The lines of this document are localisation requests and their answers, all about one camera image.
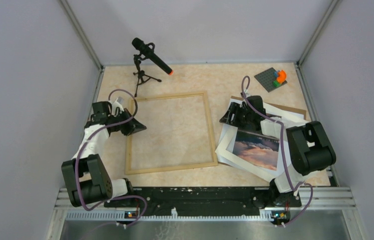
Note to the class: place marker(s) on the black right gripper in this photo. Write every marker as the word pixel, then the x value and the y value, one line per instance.
pixel 234 109

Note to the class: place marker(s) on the aluminium front rail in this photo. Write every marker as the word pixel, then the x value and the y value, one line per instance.
pixel 314 199

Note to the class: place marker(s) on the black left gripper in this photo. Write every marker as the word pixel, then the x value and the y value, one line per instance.
pixel 132 126

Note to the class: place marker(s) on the grey building brick baseplate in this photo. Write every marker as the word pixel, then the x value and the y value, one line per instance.
pixel 266 78

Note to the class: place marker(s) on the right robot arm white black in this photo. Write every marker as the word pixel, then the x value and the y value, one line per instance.
pixel 305 148

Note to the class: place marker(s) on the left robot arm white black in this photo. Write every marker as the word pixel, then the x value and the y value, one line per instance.
pixel 85 176

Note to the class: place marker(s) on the white mat board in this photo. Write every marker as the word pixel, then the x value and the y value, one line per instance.
pixel 246 165

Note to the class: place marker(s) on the black microphone orange tip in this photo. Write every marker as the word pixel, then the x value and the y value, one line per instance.
pixel 146 52

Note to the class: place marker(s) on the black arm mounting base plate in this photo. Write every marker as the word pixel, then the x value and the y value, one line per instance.
pixel 206 201

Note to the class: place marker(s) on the sunset cloud photo print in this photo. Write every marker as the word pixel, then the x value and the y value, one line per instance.
pixel 257 149

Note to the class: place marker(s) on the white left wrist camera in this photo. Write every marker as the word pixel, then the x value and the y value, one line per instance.
pixel 117 106

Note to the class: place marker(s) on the colourful toy brick stack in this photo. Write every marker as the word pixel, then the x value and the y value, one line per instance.
pixel 280 78

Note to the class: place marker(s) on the black mini tripod stand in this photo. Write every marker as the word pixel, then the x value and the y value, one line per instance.
pixel 142 78

